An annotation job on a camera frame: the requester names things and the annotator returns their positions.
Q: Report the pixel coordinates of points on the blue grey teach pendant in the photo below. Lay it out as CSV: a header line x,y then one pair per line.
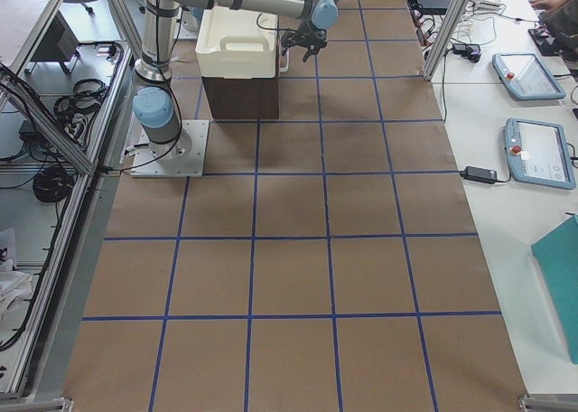
x,y
526,77
537,153

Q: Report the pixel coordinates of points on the black box on side shelf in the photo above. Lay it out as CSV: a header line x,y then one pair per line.
x,y
59,44

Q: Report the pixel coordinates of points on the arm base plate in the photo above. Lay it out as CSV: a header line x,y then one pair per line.
x,y
168,161

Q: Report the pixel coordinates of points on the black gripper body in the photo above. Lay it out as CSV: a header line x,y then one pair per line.
x,y
311,37

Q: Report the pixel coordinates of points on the aluminium frame post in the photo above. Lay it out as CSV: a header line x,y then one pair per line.
x,y
453,15

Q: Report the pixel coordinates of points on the cream plastic tray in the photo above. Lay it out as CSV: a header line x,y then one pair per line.
x,y
237,44

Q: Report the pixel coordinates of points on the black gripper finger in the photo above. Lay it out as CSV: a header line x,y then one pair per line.
x,y
286,42
311,51

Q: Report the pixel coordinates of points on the dark brown wooden cabinet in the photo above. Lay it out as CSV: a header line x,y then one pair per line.
x,y
243,99

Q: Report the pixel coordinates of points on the black power adapter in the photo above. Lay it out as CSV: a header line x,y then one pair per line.
x,y
479,175

